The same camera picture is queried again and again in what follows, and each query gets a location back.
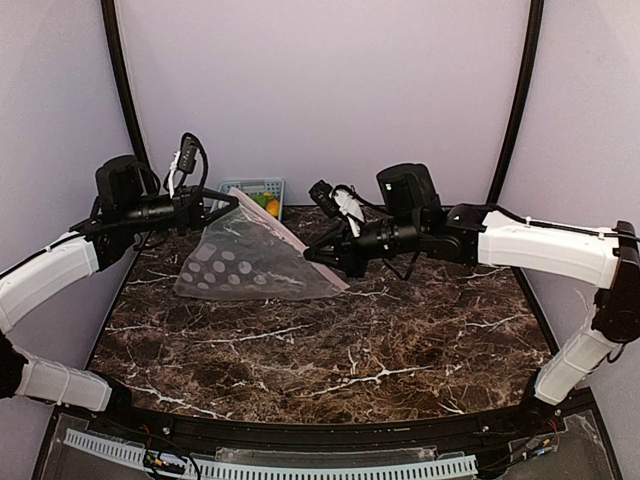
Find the white slotted cable duct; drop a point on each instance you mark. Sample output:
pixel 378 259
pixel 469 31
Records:
pixel 247 464

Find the green leafy vegetable toy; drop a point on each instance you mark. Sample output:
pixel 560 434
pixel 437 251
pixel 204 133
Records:
pixel 261 199

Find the light blue plastic basket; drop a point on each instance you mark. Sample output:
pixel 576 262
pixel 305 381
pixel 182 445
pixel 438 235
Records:
pixel 275 186

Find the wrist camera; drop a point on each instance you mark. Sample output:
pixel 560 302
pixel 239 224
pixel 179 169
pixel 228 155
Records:
pixel 184 163
pixel 339 202

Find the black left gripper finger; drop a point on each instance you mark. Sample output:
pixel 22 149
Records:
pixel 211 197
pixel 201 218

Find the black front table rail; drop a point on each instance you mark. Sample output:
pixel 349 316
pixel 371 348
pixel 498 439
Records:
pixel 189 418

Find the black right corner post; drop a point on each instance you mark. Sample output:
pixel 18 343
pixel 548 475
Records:
pixel 525 73

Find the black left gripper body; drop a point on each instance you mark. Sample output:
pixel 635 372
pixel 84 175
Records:
pixel 195 210

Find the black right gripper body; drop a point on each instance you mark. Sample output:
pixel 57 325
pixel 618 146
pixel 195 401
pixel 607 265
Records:
pixel 350 250

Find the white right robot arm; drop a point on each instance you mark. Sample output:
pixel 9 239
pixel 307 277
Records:
pixel 415 222

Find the clear zip top bag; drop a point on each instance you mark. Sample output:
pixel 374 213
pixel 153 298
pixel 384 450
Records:
pixel 249 255

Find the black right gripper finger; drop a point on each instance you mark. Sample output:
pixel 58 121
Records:
pixel 326 246
pixel 335 262

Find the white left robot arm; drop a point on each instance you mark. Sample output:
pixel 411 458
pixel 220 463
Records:
pixel 121 212

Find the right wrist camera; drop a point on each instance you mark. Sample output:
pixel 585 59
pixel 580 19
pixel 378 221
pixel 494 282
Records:
pixel 339 202

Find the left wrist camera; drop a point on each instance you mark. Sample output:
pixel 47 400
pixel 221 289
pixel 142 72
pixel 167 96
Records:
pixel 184 163

